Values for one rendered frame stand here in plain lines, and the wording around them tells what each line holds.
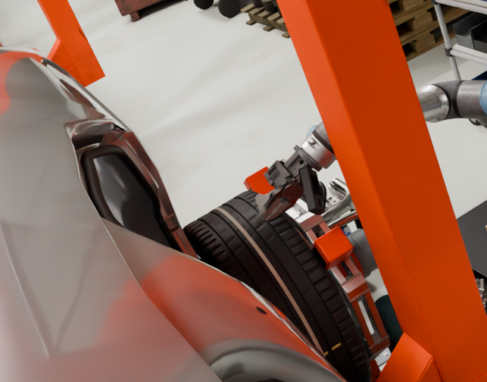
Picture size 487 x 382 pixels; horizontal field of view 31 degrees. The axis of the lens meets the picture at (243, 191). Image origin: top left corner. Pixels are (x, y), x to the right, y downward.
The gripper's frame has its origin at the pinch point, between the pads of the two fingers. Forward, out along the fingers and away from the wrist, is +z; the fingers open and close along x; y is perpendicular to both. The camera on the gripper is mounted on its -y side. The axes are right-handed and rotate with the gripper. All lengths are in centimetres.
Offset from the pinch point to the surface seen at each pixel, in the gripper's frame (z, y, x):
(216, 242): 13.9, 7.6, -2.7
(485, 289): -20, -22, -81
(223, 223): 11.0, 13.8, -7.6
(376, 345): 6.8, -27.9, -39.3
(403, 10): -83, 219, -277
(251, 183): 1.6, 27.6, -23.4
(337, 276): -1.1, -14.6, -21.0
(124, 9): 77, 550, -382
